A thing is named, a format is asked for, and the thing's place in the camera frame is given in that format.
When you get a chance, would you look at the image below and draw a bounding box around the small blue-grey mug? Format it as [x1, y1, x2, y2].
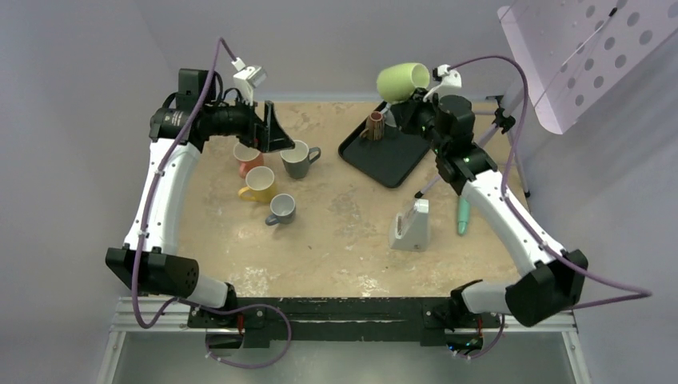
[265, 194, 297, 226]

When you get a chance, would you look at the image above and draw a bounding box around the pink mug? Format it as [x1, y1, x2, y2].
[233, 142, 265, 178]

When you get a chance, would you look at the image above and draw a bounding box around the music stand tripod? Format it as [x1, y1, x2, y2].
[414, 95, 531, 198]

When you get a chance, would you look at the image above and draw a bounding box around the teal handled tool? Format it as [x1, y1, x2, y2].
[457, 197, 471, 236]

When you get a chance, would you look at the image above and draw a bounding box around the green mug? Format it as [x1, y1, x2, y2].
[376, 62, 430, 104]

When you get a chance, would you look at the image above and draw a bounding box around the black plastic tray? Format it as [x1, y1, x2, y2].
[337, 121, 430, 189]

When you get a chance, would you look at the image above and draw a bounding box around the white metronome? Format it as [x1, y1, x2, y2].
[389, 198, 431, 252]

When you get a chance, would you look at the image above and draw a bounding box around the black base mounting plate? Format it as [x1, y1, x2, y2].
[187, 297, 501, 348]

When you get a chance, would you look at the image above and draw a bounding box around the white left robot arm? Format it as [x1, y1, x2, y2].
[106, 66, 294, 327]

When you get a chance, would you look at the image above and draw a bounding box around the grey-blue ceramic mug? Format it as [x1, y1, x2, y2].
[280, 140, 321, 179]

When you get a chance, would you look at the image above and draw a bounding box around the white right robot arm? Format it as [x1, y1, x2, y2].
[390, 89, 588, 326]

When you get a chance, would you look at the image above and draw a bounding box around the brown ribbed mug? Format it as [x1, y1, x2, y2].
[361, 111, 385, 141]

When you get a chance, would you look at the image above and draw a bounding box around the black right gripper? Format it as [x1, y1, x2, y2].
[390, 88, 446, 156]

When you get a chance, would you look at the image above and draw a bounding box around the yellow mug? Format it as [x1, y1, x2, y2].
[237, 166, 277, 203]

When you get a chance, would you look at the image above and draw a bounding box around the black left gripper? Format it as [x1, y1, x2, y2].
[205, 92, 294, 152]

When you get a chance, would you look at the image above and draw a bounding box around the perforated music stand desk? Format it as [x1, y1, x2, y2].
[497, 0, 677, 134]

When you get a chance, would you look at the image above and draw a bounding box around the aluminium frame rail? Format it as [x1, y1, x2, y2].
[97, 298, 591, 383]

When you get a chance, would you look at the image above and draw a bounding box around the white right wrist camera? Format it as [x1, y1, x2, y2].
[423, 64, 462, 102]

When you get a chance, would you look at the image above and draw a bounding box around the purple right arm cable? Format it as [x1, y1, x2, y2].
[447, 54, 652, 362]

